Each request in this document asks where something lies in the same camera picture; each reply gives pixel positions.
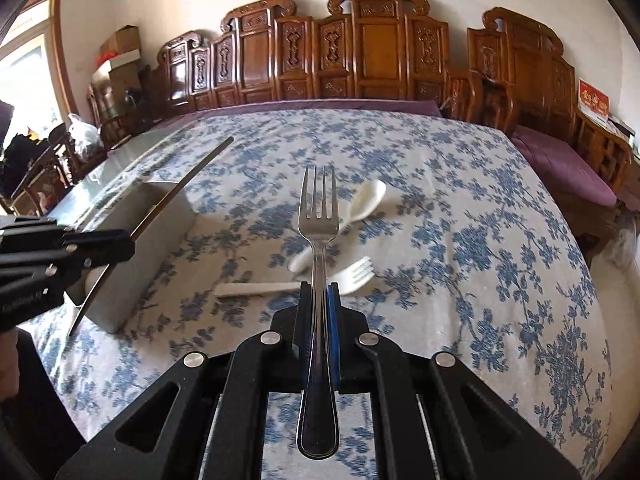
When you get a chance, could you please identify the wooden chair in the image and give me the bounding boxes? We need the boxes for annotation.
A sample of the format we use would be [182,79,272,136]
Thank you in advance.
[0,141,75,217]

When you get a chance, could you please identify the wooden framed window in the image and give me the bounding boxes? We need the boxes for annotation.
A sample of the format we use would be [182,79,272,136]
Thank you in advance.
[0,0,77,137]

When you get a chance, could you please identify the purple seat cushion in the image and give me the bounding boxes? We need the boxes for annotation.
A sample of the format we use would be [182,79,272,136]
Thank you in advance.
[240,99,445,118]
[509,124,619,209]

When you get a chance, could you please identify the white cardboard box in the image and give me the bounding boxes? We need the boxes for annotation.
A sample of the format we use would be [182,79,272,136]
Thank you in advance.
[94,50,142,70]

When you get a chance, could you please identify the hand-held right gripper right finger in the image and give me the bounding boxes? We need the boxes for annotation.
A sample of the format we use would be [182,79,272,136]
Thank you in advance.
[325,282,583,480]

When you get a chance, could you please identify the red printed box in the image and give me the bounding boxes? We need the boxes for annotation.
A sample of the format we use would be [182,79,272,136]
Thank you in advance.
[576,77,612,122]

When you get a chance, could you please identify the metal table knife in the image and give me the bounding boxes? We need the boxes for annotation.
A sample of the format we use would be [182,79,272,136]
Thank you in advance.
[67,136,235,337]

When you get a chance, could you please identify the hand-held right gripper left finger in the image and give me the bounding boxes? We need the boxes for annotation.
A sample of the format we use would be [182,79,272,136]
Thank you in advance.
[55,281,314,480]

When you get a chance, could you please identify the white plastic bag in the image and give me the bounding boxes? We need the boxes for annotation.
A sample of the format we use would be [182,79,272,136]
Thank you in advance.
[66,112,102,157]

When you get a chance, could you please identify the person's dark clothing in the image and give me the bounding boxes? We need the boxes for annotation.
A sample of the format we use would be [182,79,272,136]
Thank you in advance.
[0,330,87,480]

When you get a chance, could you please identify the metal fork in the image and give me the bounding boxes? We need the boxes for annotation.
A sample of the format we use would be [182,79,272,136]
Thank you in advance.
[296,165,341,460]

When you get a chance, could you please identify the white plastic fork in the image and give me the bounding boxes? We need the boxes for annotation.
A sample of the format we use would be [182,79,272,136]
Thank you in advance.
[214,256,375,299]

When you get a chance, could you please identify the rectangular metal tray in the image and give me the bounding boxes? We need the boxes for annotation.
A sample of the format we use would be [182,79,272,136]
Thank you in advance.
[65,177,197,335]

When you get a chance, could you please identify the large brown cardboard box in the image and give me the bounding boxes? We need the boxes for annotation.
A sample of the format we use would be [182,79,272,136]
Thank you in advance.
[106,62,146,101]

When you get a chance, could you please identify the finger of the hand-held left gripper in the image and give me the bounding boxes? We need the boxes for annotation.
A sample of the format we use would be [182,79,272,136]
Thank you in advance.
[0,240,137,287]
[0,216,132,253]

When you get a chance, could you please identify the white plastic spoon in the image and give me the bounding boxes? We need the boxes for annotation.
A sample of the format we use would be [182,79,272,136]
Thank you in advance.
[291,179,387,275]

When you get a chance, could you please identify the blue floral tablecloth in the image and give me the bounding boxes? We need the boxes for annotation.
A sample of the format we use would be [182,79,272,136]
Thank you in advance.
[20,107,615,480]

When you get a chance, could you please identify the black bag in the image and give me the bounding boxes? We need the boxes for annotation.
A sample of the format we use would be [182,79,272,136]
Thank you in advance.
[1,131,52,173]

